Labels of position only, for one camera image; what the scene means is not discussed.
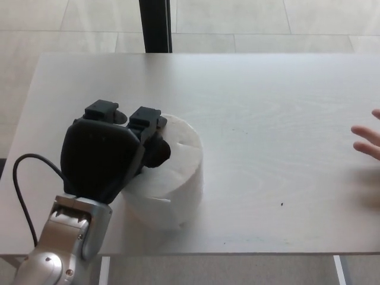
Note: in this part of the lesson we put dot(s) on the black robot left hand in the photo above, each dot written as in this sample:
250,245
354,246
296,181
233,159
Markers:
98,157

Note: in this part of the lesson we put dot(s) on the bare person hand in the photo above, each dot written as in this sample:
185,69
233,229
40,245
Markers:
368,149

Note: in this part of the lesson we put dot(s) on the white toilet paper roll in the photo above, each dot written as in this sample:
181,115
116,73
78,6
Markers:
184,178

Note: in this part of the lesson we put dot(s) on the white metal table leg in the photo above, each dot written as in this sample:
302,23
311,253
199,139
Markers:
12,261
340,271
104,271

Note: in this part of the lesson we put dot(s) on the black vertical post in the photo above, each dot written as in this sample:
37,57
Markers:
155,26

